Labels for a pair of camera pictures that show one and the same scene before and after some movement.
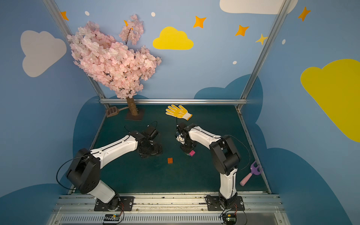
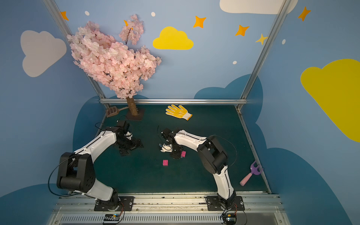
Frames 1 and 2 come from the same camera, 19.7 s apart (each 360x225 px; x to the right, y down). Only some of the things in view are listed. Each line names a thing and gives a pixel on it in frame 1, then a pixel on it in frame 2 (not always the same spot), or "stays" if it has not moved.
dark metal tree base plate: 130,116 stays
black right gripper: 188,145 → 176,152
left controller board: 111,217 stays
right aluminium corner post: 242,101 stays
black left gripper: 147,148 → 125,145
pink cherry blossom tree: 122,63 stays
